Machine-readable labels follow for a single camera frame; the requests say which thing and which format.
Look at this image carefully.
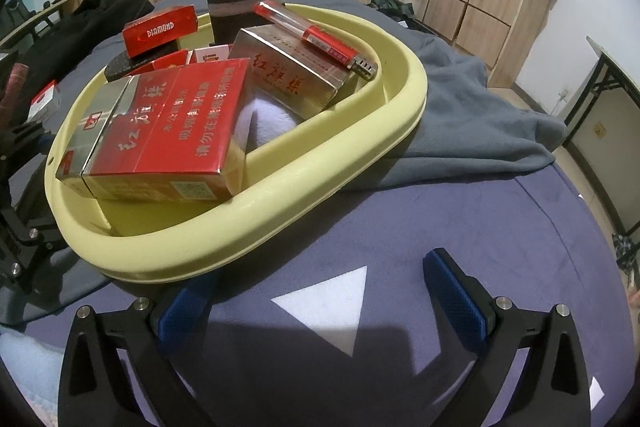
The grey garment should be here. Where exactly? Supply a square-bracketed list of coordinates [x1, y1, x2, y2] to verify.
[340, 24, 568, 192]

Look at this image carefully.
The red and white cigarette pack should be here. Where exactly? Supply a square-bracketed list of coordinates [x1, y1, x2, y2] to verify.
[192, 43, 232, 64]
[27, 80, 62, 124]

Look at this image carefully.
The white fluffy pompom keychain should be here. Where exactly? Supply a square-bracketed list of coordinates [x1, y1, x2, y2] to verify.
[250, 99, 301, 152]

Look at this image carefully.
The black garment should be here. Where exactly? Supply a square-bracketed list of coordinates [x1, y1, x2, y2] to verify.
[22, 0, 156, 72]

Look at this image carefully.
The red and silver cigarette carton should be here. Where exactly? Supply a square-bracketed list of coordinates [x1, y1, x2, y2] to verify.
[55, 58, 256, 202]

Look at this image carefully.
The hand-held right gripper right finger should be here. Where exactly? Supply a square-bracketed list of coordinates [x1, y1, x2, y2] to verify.
[423, 248, 594, 427]

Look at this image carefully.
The pale blue blanket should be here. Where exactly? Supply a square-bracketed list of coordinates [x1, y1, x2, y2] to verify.
[0, 324, 68, 427]

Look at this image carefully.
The red lighter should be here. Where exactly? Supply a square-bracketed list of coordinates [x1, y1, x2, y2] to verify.
[252, 1, 379, 81]

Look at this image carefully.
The person's left forearm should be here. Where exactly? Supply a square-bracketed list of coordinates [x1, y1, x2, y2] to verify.
[0, 62, 26, 128]

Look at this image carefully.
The pale yellow plastic tray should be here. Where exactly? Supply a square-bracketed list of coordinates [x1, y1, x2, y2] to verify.
[44, 4, 428, 283]

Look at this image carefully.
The open black suitcase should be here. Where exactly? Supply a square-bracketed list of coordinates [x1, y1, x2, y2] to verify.
[345, 0, 433, 35]

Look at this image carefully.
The black folding table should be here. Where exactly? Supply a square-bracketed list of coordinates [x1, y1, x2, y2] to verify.
[565, 36, 640, 238]

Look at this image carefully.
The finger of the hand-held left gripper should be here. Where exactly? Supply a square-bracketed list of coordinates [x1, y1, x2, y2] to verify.
[0, 207, 68, 293]
[0, 123, 53, 170]

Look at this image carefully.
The plaid cloth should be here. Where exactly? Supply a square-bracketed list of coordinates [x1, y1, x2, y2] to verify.
[612, 232, 640, 273]

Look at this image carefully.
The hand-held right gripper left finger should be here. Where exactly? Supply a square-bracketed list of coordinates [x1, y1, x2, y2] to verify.
[57, 278, 217, 427]

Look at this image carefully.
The glossy red cigarette box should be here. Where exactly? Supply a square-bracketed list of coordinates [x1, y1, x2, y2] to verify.
[122, 5, 199, 58]

